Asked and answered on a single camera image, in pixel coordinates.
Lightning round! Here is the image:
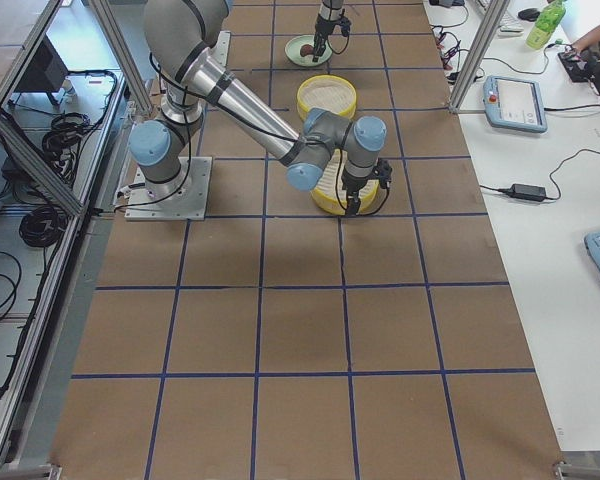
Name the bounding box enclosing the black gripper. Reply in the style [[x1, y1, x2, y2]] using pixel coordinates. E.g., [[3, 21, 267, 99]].
[[312, 27, 329, 62], [341, 172, 367, 216]]

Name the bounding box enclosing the brown bun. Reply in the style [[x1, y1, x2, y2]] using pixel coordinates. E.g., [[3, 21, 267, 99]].
[[300, 44, 313, 57]]

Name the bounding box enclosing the yellow steamer basket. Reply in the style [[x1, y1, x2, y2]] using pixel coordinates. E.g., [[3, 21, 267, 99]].
[[296, 75, 357, 120], [310, 150, 379, 216]]

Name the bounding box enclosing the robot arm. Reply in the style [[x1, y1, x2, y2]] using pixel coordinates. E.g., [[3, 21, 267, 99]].
[[129, 1, 391, 216], [311, 0, 351, 63]]

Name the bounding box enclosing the light green plate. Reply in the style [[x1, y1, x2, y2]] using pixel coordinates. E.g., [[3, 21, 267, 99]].
[[285, 34, 332, 68]]

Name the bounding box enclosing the black power adapter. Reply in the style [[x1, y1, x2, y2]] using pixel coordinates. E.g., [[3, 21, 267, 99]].
[[508, 183, 547, 202]]

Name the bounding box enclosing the teach pendant with red button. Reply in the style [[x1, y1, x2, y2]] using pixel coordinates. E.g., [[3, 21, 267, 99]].
[[483, 75, 548, 133]]

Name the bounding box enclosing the green drink bottle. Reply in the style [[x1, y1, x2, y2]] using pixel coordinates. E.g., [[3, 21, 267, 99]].
[[525, 0, 566, 50]]

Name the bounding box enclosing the aluminium frame post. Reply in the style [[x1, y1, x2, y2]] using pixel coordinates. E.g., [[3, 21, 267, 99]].
[[448, 0, 509, 114]]

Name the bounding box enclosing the black cable bundle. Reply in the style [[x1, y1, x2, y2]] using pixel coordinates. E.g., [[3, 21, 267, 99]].
[[18, 204, 66, 249]]

